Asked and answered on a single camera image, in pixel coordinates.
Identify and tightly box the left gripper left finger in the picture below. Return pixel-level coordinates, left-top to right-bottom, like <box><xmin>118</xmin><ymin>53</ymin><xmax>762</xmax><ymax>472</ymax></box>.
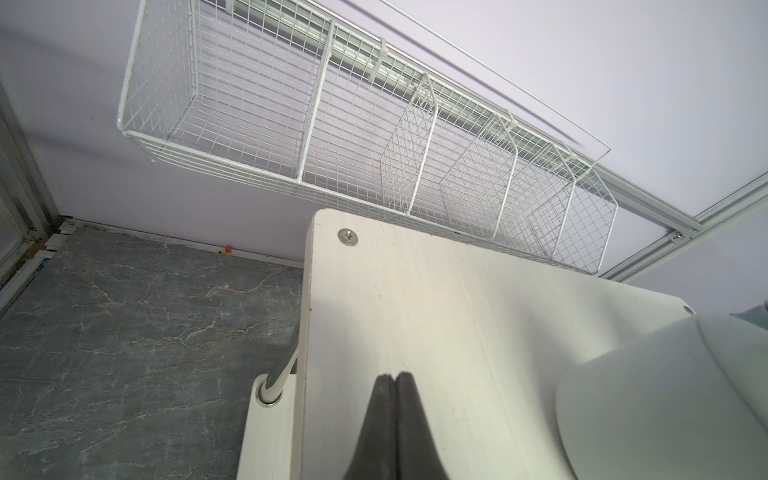
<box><xmin>344</xmin><ymin>374</ymin><xmax>398</xmax><ymax>479</ymax></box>

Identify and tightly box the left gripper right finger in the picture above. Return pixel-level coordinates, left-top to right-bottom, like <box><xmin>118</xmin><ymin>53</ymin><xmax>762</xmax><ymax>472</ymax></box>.
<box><xmin>395</xmin><ymin>372</ymin><xmax>448</xmax><ymax>480</ymax></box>

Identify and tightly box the large light blue tea canister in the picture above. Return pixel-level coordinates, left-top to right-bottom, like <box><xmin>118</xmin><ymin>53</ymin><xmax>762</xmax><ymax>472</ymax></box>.
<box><xmin>734</xmin><ymin>301</ymin><xmax>768</xmax><ymax>330</ymax></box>

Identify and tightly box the white two-tier shelf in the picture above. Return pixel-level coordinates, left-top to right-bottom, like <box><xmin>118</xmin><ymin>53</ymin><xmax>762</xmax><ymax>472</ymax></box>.
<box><xmin>237</xmin><ymin>209</ymin><xmax>691</xmax><ymax>479</ymax></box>

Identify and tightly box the large white tea canister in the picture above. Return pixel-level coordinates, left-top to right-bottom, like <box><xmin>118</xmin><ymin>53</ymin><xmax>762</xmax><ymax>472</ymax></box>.
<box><xmin>556</xmin><ymin>315</ymin><xmax>767</xmax><ymax>479</ymax></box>

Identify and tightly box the white wire divided basket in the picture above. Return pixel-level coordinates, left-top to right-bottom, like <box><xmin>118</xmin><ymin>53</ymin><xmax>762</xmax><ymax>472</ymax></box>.
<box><xmin>117</xmin><ymin>1</ymin><xmax>618</xmax><ymax>274</ymax></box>

